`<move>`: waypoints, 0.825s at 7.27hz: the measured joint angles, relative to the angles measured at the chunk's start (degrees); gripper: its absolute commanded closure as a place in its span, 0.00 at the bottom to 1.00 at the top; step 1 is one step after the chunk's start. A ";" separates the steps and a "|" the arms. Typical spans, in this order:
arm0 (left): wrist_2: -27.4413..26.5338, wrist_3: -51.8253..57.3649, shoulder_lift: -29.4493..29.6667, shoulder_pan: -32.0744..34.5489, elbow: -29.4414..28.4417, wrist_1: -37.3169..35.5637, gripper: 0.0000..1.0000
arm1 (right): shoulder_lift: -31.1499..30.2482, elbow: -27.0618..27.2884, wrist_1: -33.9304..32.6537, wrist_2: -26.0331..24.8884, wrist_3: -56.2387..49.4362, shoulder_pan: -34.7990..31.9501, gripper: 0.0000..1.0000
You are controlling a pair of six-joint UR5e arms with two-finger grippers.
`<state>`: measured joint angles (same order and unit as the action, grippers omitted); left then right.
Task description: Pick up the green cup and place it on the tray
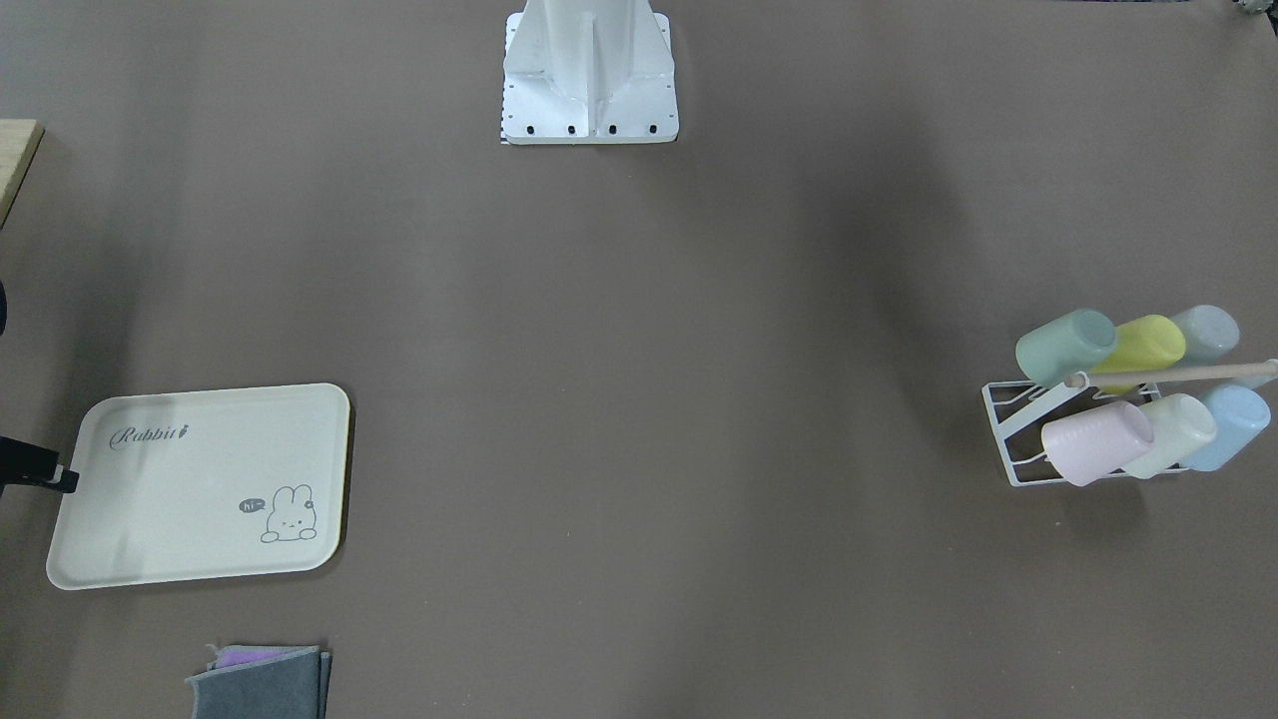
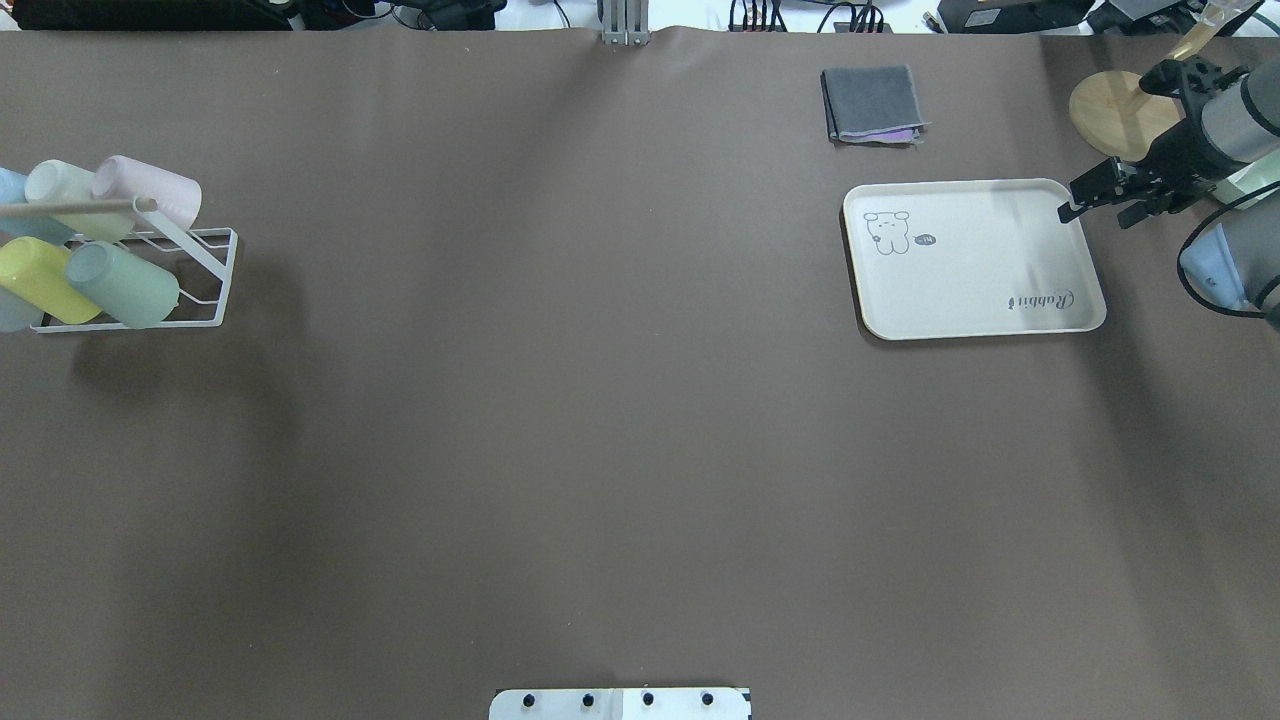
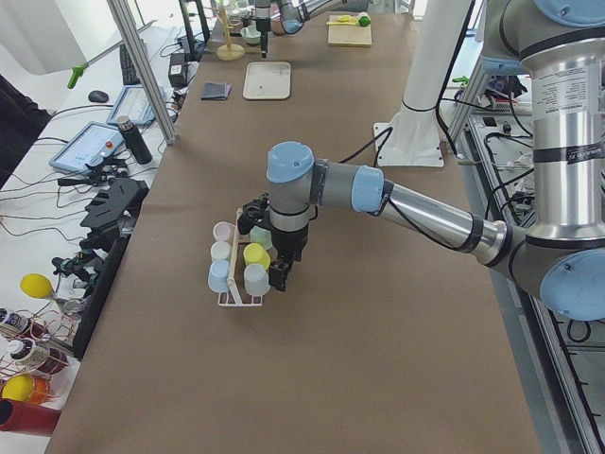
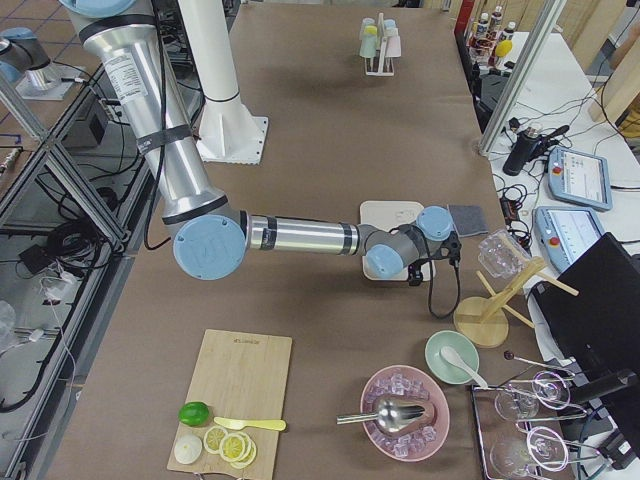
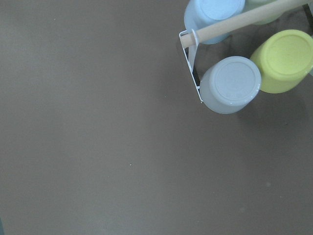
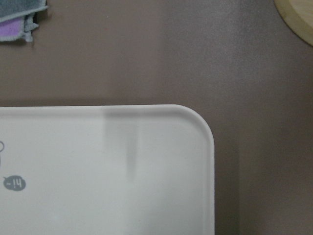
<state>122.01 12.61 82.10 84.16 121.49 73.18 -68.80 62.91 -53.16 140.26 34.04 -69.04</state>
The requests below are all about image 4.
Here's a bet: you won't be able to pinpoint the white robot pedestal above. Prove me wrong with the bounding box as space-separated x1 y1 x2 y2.
179 0 268 165

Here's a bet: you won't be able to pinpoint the teach pendant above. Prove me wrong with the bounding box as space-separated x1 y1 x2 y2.
548 146 613 211
534 206 605 273

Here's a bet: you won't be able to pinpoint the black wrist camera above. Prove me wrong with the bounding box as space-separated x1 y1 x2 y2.
430 231 462 267

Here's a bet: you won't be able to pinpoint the white wire cup rack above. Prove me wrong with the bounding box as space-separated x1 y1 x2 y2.
359 12 396 76

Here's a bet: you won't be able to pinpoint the yellow plastic knife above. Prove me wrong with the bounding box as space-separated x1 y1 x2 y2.
213 416 287 432

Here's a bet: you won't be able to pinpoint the clear plastic cup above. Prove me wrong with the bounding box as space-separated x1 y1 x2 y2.
478 229 531 279

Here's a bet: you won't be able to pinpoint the lemon slice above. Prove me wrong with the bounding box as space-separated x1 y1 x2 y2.
219 432 251 463
230 442 257 469
203 425 228 455

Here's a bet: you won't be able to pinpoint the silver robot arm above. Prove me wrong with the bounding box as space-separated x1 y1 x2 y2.
65 1 461 280

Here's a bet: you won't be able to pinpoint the black laptop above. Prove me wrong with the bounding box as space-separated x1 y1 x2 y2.
534 232 639 379

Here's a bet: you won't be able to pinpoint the bamboo cutting board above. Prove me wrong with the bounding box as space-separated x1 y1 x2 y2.
167 329 292 479

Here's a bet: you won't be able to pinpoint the cream rectangular tray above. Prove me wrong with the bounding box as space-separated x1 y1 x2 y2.
359 200 425 282

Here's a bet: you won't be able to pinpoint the clear ice cubes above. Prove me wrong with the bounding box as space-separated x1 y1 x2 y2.
363 368 440 458

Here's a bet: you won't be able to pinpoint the aluminium frame post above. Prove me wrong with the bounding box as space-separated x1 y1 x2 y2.
478 0 567 157

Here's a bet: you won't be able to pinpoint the white ceramic spoon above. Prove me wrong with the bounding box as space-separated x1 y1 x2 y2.
440 346 489 389

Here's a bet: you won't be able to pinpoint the upper teach pendant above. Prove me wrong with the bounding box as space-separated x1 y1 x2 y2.
548 146 613 211

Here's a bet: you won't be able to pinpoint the green lime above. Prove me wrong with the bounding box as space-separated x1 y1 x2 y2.
178 401 210 427

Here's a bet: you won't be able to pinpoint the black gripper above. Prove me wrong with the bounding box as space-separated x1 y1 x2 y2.
407 259 426 286

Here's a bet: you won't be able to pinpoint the lower teach pendant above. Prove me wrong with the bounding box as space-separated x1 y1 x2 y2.
534 206 605 273

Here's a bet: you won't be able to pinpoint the wine glass rack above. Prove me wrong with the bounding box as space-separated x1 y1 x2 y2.
471 365 608 479

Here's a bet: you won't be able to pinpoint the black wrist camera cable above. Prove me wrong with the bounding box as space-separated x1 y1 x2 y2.
387 225 463 320

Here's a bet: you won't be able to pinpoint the wooden cup tree stand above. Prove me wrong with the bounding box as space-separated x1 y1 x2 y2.
454 257 579 348

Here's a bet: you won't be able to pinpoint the pink bowl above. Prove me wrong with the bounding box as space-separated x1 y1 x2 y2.
360 365 450 461

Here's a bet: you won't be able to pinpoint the grey folded cloth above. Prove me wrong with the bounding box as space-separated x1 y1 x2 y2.
447 205 488 238

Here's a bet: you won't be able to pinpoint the black bottle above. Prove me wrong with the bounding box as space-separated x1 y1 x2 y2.
502 129 540 176

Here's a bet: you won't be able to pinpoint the pink cup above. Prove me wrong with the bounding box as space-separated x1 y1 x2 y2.
385 35 402 58

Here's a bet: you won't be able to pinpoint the green bowl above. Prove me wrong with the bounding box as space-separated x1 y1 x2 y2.
425 330 479 385

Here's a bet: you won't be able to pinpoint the green cup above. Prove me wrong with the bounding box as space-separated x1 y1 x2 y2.
359 34 377 59

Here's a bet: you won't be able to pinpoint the metal ice scoop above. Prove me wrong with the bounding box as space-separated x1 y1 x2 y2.
336 395 436 437

